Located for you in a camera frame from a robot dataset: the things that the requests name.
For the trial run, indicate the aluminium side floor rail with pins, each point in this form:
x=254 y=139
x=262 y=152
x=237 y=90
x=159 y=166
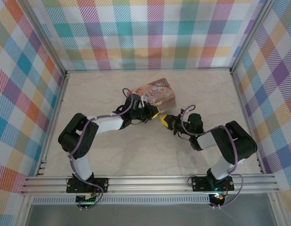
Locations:
x=58 y=110
x=243 y=110

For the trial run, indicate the aluminium frame post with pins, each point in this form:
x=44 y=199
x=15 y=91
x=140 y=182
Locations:
x=41 y=35
x=251 y=35

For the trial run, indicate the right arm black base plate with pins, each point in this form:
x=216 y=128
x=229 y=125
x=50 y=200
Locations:
x=199 y=183

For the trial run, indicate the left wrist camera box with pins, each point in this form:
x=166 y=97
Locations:
x=143 y=100

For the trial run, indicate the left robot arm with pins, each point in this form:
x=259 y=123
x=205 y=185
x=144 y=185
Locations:
x=72 y=139

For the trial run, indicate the right controller board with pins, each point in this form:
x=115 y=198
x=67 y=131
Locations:
x=219 y=199

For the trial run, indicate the left controller board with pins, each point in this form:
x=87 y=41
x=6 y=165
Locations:
x=85 y=199

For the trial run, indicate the pink illustrated book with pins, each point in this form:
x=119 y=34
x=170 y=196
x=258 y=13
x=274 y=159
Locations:
x=159 y=94

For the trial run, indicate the grey metal sheet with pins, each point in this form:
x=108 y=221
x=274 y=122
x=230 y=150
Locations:
x=147 y=215

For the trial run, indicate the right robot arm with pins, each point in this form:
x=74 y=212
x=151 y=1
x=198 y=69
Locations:
x=239 y=141

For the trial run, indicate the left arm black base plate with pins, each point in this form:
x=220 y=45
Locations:
x=101 y=183

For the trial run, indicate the aluminium back floor rail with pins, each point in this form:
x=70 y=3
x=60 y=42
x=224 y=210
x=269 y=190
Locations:
x=147 y=70

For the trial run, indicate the aluminium mounting rail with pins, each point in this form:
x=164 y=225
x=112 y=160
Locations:
x=147 y=184

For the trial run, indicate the controller board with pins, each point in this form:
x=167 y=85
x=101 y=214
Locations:
x=219 y=199
x=85 y=199

